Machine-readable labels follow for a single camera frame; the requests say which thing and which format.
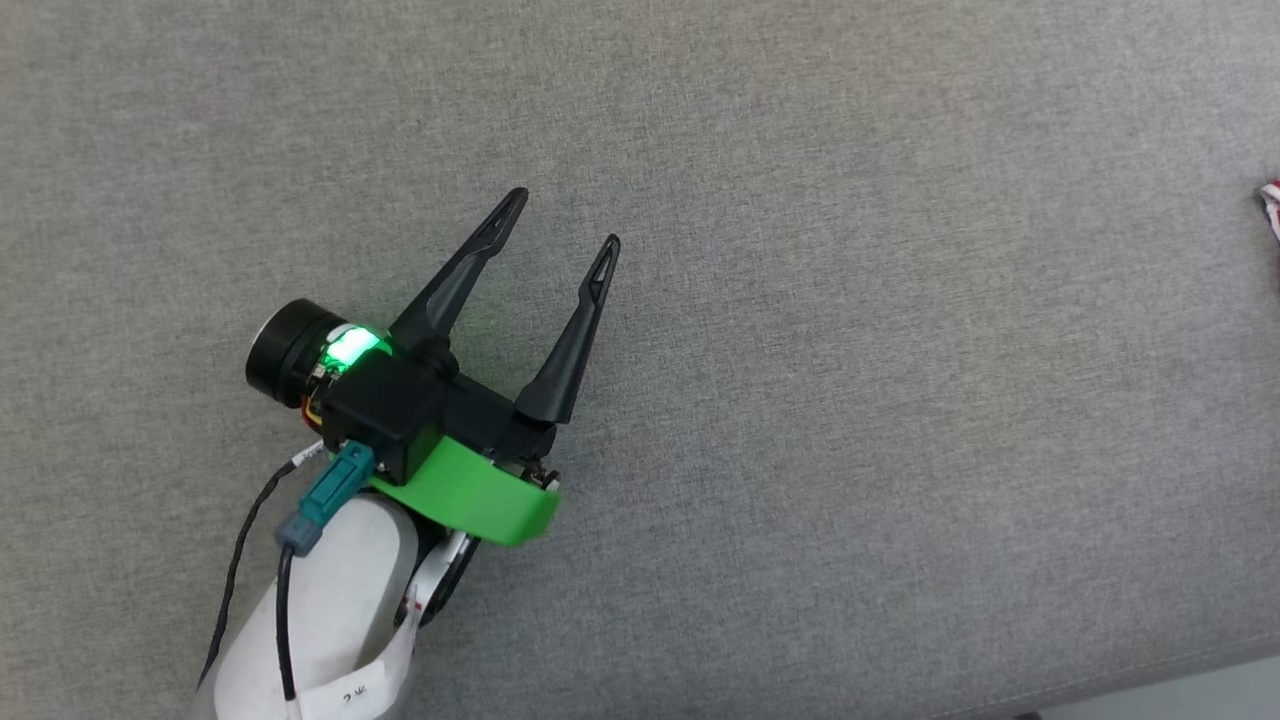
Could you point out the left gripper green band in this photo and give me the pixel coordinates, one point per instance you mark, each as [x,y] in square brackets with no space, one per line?
[480,500]

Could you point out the red and white basketball jersey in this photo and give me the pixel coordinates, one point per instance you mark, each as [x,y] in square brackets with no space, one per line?
[1272,210]

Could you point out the grey fabric sofa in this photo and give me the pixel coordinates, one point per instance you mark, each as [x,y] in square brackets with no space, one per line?
[850,350]

